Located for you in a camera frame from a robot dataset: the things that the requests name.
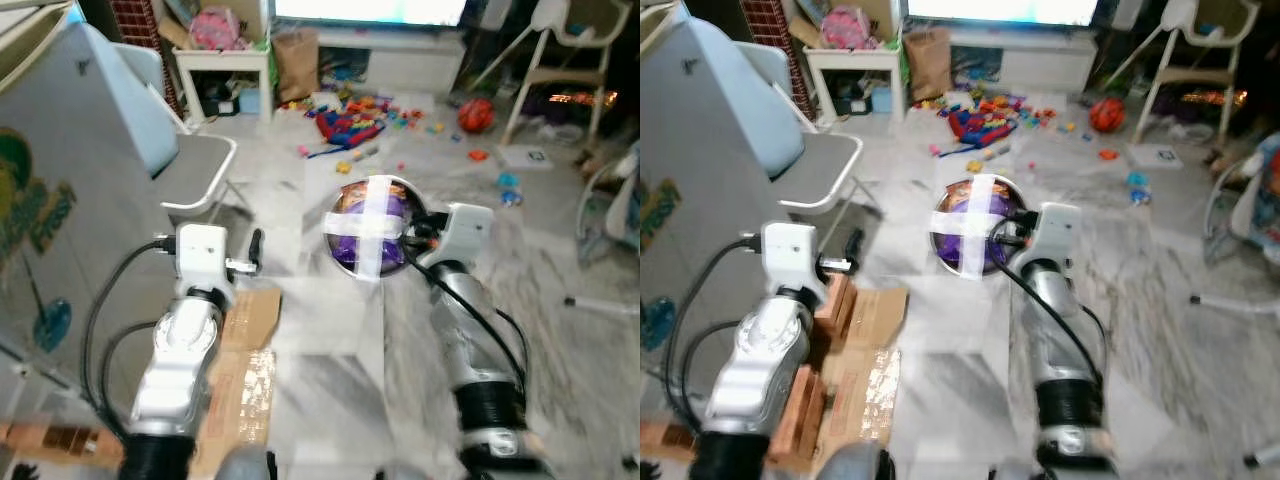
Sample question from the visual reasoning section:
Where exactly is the taped steel bowl purple food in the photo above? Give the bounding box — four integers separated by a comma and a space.
322, 174, 429, 284
929, 172, 1031, 278

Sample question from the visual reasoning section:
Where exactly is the green fridge sticker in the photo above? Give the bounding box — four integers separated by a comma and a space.
640, 178, 683, 251
0, 128, 77, 273

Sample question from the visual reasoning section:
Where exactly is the blue fridge sticker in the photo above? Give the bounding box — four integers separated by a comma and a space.
30, 298, 74, 354
641, 296, 676, 353

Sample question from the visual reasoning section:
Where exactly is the orange clay brick stack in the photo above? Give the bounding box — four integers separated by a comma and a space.
811, 275, 852, 349

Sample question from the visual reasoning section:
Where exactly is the white folding chair grey seat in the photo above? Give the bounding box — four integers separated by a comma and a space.
110, 42, 241, 223
740, 40, 867, 221

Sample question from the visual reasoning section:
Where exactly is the flattened brown cardboard box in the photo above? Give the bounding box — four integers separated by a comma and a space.
188, 287, 284, 476
812, 285, 909, 471

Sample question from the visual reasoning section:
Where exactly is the red blue toy pile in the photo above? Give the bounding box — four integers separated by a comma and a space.
945, 100, 1016, 151
314, 100, 387, 153

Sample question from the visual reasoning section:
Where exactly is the white paper sheet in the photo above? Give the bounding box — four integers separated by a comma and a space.
497, 145, 556, 169
1128, 143, 1191, 169

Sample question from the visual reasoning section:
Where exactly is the orange ball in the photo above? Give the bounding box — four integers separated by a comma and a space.
457, 97, 496, 135
1088, 97, 1127, 134

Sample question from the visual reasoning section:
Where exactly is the white television cabinet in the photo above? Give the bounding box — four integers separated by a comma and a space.
948, 28, 1099, 96
316, 28, 467, 98

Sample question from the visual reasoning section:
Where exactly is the white side table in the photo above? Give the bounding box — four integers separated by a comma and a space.
803, 45, 906, 126
174, 44, 274, 127

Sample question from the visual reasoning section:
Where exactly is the white tube leg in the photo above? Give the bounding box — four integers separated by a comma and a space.
1190, 292, 1280, 319
563, 294, 641, 317

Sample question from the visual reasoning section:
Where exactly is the brown paper bag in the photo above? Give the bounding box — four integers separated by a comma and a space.
271, 27, 322, 103
903, 27, 954, 103

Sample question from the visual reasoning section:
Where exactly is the white baby bouncer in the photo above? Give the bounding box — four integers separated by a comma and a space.
575, 140, 641, 269
1203, 130, 1280, 266

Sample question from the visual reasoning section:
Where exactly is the grey robot left leg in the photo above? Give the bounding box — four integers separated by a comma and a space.
830, 442, 896, 480
213, 445, 278, 480

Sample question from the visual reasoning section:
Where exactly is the red lattice rack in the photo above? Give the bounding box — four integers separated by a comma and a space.
108, 0, 183, 116
740, 0, 813, 121

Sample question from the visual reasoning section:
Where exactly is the white baby high chair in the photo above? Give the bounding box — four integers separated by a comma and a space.
1130, 0, 1263, 148
497, 0, 619, 148

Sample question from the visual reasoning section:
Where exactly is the pink backpack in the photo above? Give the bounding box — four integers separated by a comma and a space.
188, 6, 253, 53
818, 5, 881, 51

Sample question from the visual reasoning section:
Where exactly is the bright television screen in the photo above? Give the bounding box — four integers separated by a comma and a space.
268, 0, 469, 29
903, 0, 1101, 28

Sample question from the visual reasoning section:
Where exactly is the row of orange bricks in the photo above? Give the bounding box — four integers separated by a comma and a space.
640, 420, 706, 463
0, 420, 126, 469

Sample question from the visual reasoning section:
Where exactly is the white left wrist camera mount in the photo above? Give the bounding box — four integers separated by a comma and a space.
761, 221, 827, 303
174, 223, 237, 301

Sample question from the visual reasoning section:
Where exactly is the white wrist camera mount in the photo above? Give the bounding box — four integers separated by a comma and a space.
174, 223, 237, 301
761, 221, 827, 303
1033, 202, 1085, 266
438, 203, 497, 269

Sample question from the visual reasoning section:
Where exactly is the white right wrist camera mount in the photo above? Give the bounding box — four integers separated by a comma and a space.
438, 203, 497, 269
1033, 202, 1085, 266

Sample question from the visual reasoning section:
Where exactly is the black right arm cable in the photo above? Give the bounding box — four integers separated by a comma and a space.
405, 248, 531, 393
990, 222, 1109, 386

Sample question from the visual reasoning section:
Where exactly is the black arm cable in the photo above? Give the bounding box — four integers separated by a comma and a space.
82, 236, 183, 441
663, 236, 766, 433
405, 248, 531, 393
990, 222, 1109, 386

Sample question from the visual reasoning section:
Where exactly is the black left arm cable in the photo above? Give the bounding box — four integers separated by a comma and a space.
82, 236, 183, 441
663, 236, 766, 433

